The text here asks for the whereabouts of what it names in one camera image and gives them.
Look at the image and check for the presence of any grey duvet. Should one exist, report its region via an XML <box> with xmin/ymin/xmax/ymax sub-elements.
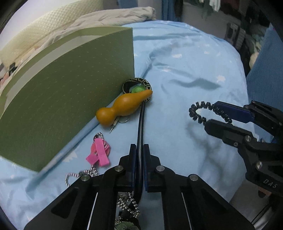
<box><xmin>33</xmin><ymin>6</ymin><xmax>157</xmax><ymax>54</ymax></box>

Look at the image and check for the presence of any green woven hat charm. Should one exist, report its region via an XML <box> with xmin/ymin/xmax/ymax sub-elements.
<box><xmin>131</xmin><ymin>85</ymin><xmax>146</xmax><ymax>93</ymax></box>

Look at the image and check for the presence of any cream quilted headboard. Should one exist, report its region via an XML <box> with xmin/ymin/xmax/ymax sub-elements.
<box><xmin>1</xmin><ymin>0</ymin><xmax>103</xmax><ymax>68</ymax></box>

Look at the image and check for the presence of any black patterned bangle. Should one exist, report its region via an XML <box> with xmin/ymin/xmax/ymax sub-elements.
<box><xmin>122</xmin><ymin>78</ymin><xmax>153</xmax><ymax>105</ymax></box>

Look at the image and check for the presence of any black spiral hair tie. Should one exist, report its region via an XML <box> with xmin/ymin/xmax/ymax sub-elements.
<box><xmin>188</xmin><ymin>101</ymin><xmax>233</xmax><ymax>125</ymax></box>

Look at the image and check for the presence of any pink ribbon keychain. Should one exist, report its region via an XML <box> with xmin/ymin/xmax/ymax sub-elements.
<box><xmin>86</xmin><ymin>132</ymin><xmax>110</xmax><ymax>167</ymax></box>

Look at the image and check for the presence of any light blue bed sheet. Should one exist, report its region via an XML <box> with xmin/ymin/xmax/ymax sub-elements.
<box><xmin>1</xmin><ymin>21</ymin><xmax>248</xmax><ymax>229</ymax></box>

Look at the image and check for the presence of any blue curtain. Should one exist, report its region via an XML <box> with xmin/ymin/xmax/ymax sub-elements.
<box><xmin>247</xmin><ymin>25</ymin><xmax>282</xmax><ymax>111</ymax></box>

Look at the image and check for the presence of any orange wooden gourd pendant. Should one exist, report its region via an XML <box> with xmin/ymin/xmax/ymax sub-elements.
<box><xmin>96</xmin><ymin>90</ymin><xmax>153</xmax><ymax>127</ymax></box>

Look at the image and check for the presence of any green cardboard box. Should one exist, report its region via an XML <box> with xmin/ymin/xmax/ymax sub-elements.
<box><xmin>1</xmin><ymin>26</ymin><xmax>134</xmax><ymax>172</ymax></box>

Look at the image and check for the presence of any black cord necklace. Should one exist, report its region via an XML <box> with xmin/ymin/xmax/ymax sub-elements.
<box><xmin>134</xmin><ymin>102</ymin><xmax>146</xmax><ymax>203</ymax></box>

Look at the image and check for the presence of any silver metal clasp keyring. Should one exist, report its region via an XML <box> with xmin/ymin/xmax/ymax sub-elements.
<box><xmin>109</xmin><ymin>116</ymin><xmax>129</xmax><ymax>133</ymax></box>

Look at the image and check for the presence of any silver ball chain necklace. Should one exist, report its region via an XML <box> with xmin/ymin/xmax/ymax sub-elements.
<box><xmin>64</xmin><ymin>132</ymin><xmax>141</xmax><ymax>230</ymax></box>

